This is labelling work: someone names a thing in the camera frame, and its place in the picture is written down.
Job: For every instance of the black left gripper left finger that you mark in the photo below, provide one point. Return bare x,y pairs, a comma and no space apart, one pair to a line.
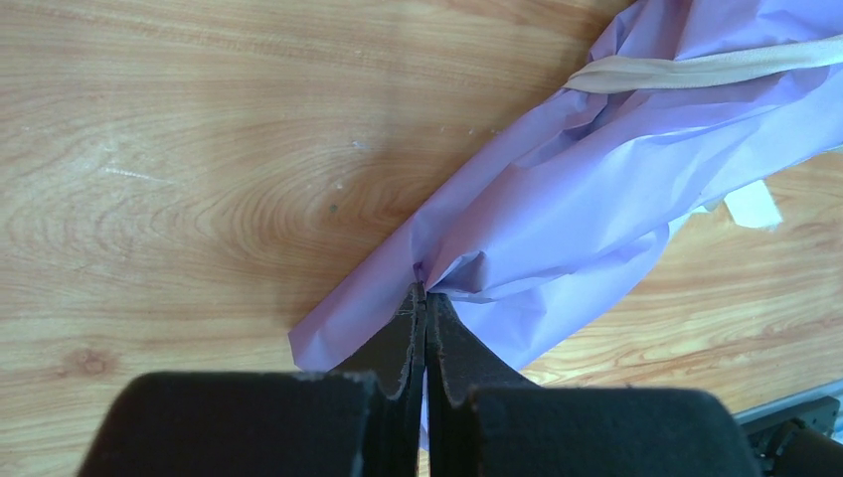
362,418

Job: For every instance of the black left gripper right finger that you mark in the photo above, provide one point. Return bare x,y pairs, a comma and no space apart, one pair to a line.
485,419

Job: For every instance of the purple wrapping paper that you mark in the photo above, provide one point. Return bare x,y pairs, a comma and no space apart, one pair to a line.
564,212

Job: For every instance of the cream printed ribbon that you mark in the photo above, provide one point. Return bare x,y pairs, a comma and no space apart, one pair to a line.
616,74

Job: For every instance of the white inner tissue paper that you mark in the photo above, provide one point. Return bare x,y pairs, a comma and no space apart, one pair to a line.
751,207

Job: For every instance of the aluminium table frame rail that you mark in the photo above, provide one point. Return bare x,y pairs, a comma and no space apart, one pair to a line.
798,435

